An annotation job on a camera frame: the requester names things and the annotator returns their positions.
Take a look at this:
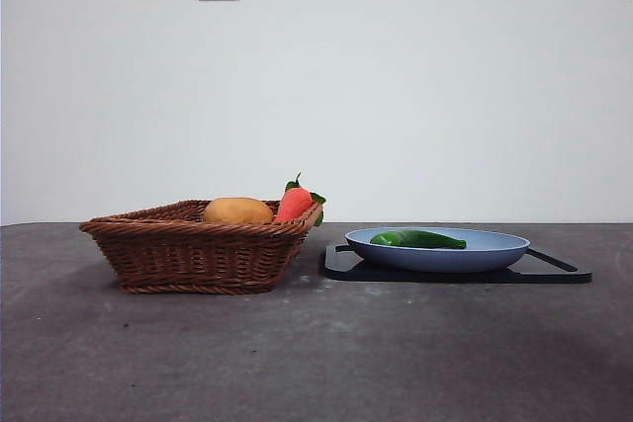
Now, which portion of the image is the green pepper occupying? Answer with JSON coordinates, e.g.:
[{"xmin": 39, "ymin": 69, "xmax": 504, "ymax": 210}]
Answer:
[{"xmin": 369, "ymin": 229, "xmax": 468, "ymax": 251}]

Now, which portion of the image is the blue plate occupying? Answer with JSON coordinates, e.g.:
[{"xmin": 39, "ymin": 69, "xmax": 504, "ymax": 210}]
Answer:
[{"xmin": 344, "ymin": 226, "xmax": 530, "ymax": 274}]

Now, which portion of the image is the orange carrot with green leaves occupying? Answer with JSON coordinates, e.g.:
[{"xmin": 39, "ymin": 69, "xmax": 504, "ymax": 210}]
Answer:
[{"xmin": 274, "ymin": 172, "xmax": 327, "ymax": 226}]

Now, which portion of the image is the yellow-brown potato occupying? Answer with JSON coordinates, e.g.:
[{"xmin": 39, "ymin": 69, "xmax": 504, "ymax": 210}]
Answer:
[{"xmin": 202, "ymin": 197, "xmax": 275, "ymax": 225}]

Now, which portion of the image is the brown wicker basket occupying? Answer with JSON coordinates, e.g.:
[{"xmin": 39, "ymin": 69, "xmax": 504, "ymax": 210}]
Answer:
[{"xmin": 78, "ymin": 198, "xmax": 324, "ymax": 295}]

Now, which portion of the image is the dark rectangular tray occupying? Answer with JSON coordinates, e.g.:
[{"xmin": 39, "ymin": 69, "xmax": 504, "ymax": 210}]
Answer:
[{"xmin": 318, "ymin": 239, "xmax": 593, "ymax": 285}]

